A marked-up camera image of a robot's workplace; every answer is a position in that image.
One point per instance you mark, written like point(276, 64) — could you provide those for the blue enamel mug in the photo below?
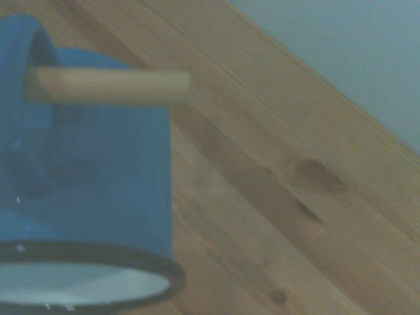
point(82, 180)

